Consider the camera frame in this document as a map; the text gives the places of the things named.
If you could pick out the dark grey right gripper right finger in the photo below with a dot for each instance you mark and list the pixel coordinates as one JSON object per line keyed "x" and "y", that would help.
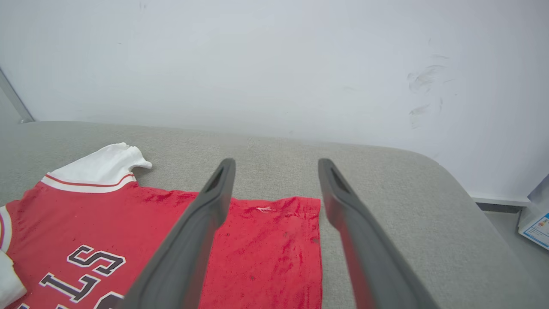
{"x": 369, "y": 253}

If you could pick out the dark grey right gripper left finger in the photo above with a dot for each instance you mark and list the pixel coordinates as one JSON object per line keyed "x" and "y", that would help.
{"x": 188, "y": 249}

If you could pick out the red and white jersey shirt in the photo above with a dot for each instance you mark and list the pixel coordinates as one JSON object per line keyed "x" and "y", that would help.
{"x": 266, "y": 253}

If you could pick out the grey fabric sofa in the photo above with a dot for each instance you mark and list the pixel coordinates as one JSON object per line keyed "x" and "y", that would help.
{"x": 407, "y": 189}

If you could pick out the white baseboard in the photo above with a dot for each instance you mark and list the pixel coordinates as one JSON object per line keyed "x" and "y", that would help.
{"x": 497, "y": 199}

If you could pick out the blue and white energy label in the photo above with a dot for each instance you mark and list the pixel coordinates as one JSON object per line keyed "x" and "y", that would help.
{"x": 539, "y": 231}

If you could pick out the white appliance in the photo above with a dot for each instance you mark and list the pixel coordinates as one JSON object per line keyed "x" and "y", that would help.
{"x": 538, "y": 201}

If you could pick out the grey metal wall strip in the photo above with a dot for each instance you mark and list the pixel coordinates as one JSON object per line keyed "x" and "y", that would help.
{"x": 15, "y": 101}

